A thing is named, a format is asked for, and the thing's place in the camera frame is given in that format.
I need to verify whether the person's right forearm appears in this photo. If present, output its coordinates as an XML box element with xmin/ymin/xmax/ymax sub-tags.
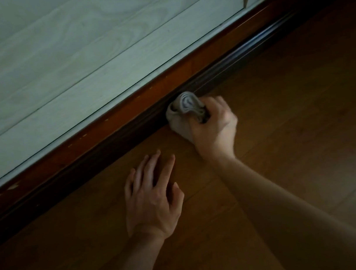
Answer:
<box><xmin>209</xmin><ymin>136</ymin><xmax>356</xmax><ymax>270</ymax></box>

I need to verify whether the white louvered sliding door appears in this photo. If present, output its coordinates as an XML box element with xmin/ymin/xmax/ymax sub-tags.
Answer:
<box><xmin>0</xmin><ymin>0</ymin><xmax>306</xmax><ymax>193</ymax></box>

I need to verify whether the person's right hand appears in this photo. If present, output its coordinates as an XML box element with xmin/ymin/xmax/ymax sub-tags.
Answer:
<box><xmin>186</xmin><ymin>92</ymin><xmax>244</xmax><ymax>164</ymax></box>

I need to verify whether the grey cleaning cloth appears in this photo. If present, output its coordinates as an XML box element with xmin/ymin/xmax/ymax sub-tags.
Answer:
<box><xmin>163</xmin><ymin>88</ymin><xmax>215</xmax><ymax>148</ymax></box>

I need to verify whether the black baseboard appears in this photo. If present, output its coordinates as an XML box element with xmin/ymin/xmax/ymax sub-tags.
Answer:
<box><xmin>0</xmin><ymin>0</ymin><xmax>356</xmax><ymax>255</ymax></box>

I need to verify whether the person's left hand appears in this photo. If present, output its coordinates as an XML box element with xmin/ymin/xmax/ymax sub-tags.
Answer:
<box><xmin>116</xmin><ymin>147</ymin><xmax>191</xmax><ymax>246</ymax></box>

